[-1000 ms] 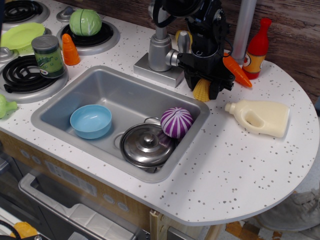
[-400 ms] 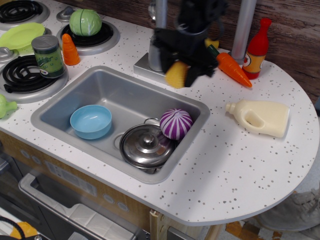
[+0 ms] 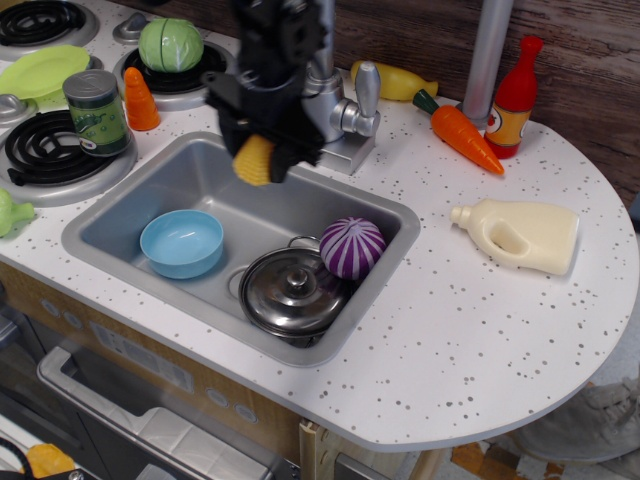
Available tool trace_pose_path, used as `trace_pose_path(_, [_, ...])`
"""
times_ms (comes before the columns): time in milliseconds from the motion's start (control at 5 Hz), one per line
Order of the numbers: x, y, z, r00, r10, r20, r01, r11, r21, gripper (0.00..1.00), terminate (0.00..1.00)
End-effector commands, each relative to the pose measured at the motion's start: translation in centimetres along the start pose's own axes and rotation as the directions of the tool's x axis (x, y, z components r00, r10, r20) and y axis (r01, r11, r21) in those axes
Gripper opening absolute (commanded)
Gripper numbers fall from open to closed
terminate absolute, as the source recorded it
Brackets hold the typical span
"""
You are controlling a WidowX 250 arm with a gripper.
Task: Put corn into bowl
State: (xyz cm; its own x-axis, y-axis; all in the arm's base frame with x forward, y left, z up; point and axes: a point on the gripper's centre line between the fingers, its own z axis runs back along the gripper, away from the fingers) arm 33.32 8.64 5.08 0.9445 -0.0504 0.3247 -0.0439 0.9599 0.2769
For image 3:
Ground cream toy detergent bottle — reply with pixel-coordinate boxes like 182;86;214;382
449;199;580;275

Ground silver toy faucet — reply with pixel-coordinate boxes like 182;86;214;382
303;1;381;175

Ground black cable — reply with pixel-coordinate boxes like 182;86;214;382
0;437;31;480

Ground red toy ketchup bottle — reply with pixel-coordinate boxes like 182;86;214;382
484;36;544;159

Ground yellow toy bottle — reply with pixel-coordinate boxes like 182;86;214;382
358;62;439;101

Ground grey stove knob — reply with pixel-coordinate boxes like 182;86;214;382
0;94;38;128
112;12;149;45

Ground back right stove burner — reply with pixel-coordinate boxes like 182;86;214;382
112;41;235;112

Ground light green toy vegetable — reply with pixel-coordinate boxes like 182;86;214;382
0;188;35;237

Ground purple striped toy onion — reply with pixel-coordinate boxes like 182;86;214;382
320;217;387;281

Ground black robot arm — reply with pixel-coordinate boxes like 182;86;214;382
201;1;326;186

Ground orange toy carrot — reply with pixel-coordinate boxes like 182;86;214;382
412;89;505;175

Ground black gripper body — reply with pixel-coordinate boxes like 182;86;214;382
201;63;325;166

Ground green toy cabbage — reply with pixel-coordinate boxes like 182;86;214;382
138;18;204;73

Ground grey stove knob left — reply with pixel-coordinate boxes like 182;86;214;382
0;94;38;128

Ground light blue bowl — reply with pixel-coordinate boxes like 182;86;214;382
139;210;224;280

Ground yellow toy corn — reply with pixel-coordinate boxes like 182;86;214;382
232;134;275;186

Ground stove burner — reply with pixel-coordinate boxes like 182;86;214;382
112;41;235;112
1;1;99;47
1;110;138;208

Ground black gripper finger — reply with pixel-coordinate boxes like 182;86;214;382
269;143;306;183
218;110;257;157

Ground grey cloth on floor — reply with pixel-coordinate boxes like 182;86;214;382
512;379;639;463

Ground grey vertical pole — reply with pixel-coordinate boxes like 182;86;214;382
461;0;514;129

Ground back left stove burner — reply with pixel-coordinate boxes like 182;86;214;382
1;1;99;47

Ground front left stove burner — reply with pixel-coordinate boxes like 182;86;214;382
1;110;138;208

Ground green toy can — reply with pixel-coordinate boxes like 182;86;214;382
62;69;131;157

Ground yellow object on floor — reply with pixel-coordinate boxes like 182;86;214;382
26;444;76;479

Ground grey sink basin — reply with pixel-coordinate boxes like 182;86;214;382
62;132;420;367

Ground orange carrot half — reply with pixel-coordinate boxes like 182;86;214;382
124;67;161;131

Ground silver oven door handle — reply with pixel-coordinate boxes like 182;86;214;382
37;347;300;479

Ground steel pot with lid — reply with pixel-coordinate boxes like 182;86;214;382
237;236;356;348

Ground light green plate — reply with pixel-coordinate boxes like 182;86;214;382
1;45;90;99

